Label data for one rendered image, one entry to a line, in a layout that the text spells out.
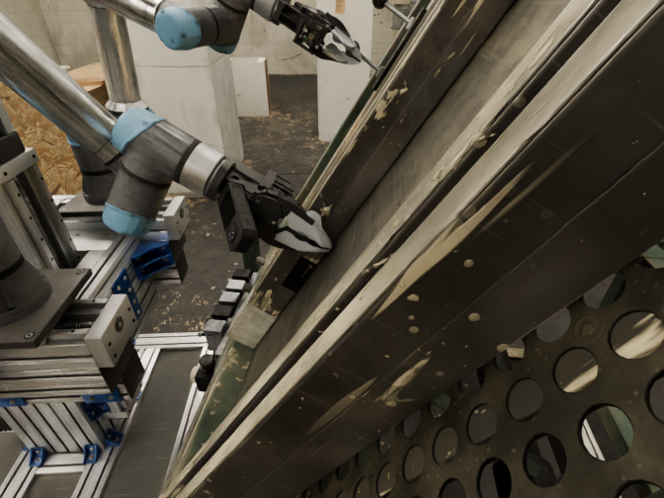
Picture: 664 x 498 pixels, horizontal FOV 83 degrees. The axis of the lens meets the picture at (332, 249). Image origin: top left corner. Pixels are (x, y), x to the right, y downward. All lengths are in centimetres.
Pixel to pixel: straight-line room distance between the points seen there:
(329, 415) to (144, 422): 150
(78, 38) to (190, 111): 696
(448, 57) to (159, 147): 41
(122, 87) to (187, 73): 201
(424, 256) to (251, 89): 583
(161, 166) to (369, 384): 48
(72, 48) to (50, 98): 955
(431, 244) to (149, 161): 52
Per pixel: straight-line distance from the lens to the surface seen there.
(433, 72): 57
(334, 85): 470
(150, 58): 337
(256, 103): 600
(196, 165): 60
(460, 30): 57
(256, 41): 912
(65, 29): 1027
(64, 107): 75
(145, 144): 62
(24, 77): 76
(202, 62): 326
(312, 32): 95
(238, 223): 54
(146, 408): 177
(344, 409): 25
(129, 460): 167
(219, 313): 120
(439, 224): 16
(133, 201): 65
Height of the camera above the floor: 157
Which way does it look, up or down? 35 degrees down
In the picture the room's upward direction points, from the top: straight up
